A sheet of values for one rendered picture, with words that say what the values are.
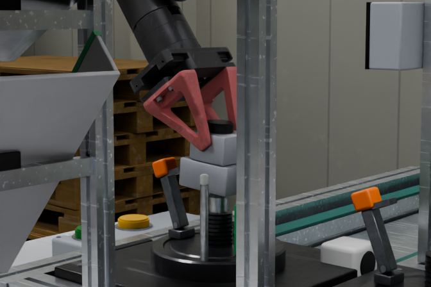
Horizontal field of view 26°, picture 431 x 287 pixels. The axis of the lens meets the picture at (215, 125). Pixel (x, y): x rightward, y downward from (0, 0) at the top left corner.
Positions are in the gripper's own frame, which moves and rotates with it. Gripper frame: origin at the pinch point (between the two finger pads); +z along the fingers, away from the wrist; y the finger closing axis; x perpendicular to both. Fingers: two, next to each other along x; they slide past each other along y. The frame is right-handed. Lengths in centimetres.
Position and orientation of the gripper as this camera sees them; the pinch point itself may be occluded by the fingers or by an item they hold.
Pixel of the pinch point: (217, 139)
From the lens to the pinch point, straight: 95.7
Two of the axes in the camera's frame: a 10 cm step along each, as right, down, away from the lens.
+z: 4.4, 8.5, -2.8
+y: 6.4, -0.8, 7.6
